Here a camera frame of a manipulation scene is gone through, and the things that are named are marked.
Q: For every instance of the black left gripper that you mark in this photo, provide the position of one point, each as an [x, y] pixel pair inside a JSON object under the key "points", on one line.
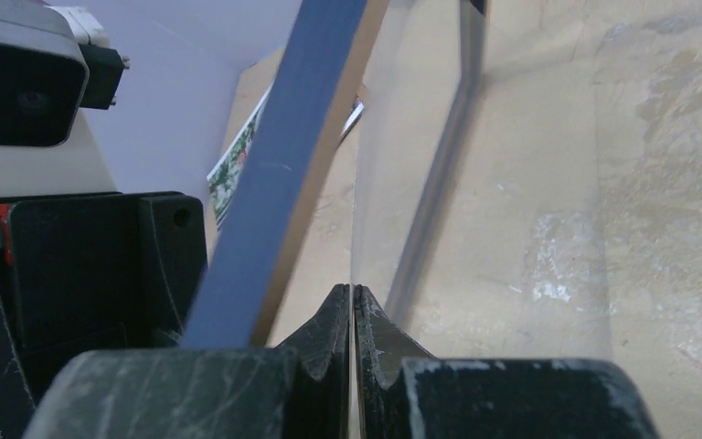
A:
{"points": [[86, 272]]}

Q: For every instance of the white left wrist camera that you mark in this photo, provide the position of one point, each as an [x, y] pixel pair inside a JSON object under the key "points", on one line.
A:
{"points": [[56, 62]]}

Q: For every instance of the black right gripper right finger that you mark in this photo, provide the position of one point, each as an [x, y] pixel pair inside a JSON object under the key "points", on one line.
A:
{"points": [[384, 406]]}

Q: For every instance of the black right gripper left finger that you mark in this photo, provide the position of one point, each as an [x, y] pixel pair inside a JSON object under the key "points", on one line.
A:
{"points": [[317, 405]]}

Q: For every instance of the colourful printed photo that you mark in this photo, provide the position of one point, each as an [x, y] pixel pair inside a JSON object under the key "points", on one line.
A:
{"points": [[224, 177]]}

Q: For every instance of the blue wooden picture frame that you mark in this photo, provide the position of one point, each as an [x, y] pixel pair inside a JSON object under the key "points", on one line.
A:
{"points": [[312, 93]]}

